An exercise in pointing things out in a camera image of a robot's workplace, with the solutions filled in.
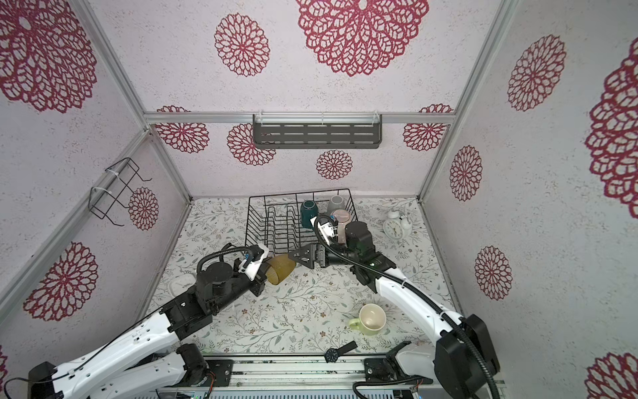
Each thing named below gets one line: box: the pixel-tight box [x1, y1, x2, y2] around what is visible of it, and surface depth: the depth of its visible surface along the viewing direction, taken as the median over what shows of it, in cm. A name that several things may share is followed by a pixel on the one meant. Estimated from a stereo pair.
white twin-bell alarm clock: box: [382, 211, 413, 241], surface depth 100 cm
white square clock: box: [168, 273, 197, 298], surface depth 91 cm
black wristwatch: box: [323, 340, 359, 364], surface depth 79 cm
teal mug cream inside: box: [300, 199, 319, 229], surface depth 102 cm
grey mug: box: [327, 194, 346, 216], surface depth 105 cm
